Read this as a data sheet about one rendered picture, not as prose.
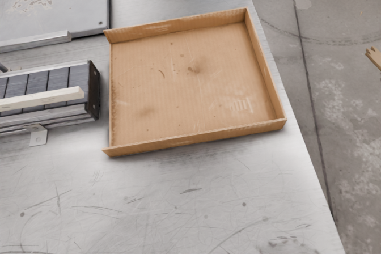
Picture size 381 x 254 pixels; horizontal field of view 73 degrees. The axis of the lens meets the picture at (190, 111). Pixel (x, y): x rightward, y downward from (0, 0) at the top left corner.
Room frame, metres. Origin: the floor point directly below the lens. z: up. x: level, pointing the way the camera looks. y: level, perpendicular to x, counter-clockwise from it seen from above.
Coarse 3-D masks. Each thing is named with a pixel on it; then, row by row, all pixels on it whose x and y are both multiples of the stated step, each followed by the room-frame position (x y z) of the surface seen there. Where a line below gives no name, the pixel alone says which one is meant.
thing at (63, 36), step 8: (56, 32) 0.33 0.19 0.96; (64, 32) 0.32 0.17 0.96; (8, 40) 0.33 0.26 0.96; (16, 40) 0.32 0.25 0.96; (24, 40) 0.32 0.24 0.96; (32, 40) 0.32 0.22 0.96; (40, 40) 0.32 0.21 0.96; (48, 40) 0.32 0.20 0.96; (56, 40) 0.32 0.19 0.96; (64, 40) 0.32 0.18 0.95; (0, 48) 0.32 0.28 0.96; (8, 48) 0.32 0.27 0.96; (16, 48) 0.32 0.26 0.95; (24, 48) 0.32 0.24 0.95
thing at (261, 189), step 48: (144, 0) 0.53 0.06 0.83; (192, 0) 0.50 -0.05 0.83; (240, 0) 0.48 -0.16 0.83; (48, 48) 0.43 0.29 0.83; (96, 48) 0.41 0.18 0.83; (0, 144) 0.22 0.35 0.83; (48, 144) 0.20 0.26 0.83; (96, 144) 0.18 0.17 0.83; (192, 144) 0.15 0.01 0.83; (240, 144) 0.14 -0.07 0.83; (288, 144) 0.12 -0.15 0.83; (0, 192) 0.13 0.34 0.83; (48, 192) 0.11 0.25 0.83; (96, 192) 0.10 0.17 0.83; (144, 192) 0.09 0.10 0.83; (192, 192) 0.07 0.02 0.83; (240, 192) 0.06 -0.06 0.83; (288, 192) 0.05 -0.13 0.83; (0, 240) 0.05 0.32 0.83; (48, 240) 0.04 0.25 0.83; (96, 240) 0.03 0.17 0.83; (144, 240) 0.02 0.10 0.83; (192, 240) 0.01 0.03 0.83; (240, 240) -0.01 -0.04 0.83; (288, 240) -0.02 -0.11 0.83; (336, 240) -0.03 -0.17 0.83
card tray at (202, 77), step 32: (128, 32) 0.41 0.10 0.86; (160, 32) 0.41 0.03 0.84; (192, 32) 0.40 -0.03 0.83; (224, 32) 0.38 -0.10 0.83; (256, 32) 0.34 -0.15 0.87; (128, 64) 0.34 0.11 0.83; (160, 64) 0.33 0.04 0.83; (192, 64) 0.32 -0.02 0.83; (224, 64) 0.30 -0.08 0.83; (256, 64) 0.29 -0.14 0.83; (128, 96) 0.27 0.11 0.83; (160, 96) 0.25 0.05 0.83; (192, 96) 0.24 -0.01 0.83; (224, 96) 0.23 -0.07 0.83; (256, 96) 0.22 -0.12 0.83; (128, 128) 0.20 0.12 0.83; (160, 128) 0.19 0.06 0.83; (192, 128) 0.18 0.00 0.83; (224, 128) 0.15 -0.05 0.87; (256, 128) 0.15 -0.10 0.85
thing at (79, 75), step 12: (36, 72) 0.32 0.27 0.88; (48, 72) 0.32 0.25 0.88; (60, 72) 0.32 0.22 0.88; (72, 72) 0.31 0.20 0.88; (84, 72) 0.31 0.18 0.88; (0, 84) 0.31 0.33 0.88; (12, 84) 0.31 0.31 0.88; (24, 84) 0.30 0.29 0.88; (36, 84) 0.30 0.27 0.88; (48, 84) 0.29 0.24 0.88; (60, 84) 0.29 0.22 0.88; (72, 84) 0.28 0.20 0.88; (84, 84) 0.28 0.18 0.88; (0, 96) 0.28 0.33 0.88; (12, 96) 0.28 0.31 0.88; (84, 96) 0.25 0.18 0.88; (24, 108) 0.25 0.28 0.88; (36, 108) 0.25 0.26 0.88; (48, 108) 0.24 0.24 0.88
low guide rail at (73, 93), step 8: (64, 88) 0.25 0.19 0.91; (72, 88) 0.25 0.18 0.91; (80, 88) 0.25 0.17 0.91; (16, 96) 0.25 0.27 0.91; (24, 96) 0.25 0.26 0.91; (32, 96) 0.25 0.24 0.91; (40, 96) 0.24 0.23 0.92; (48, 96) 0.24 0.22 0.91; (56, 96) 0.24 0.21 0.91; (64, 96) 0.24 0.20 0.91; (72, 96) 0.24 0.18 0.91; (80, 96) 0.24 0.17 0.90; (0, 104) 0.24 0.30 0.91; (8, 104) 0.24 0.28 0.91; (16, 104) 0.24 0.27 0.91; (24, 104) 0.24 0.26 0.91; (32, 104) 0.24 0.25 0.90; (40, 104) 0.24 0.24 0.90
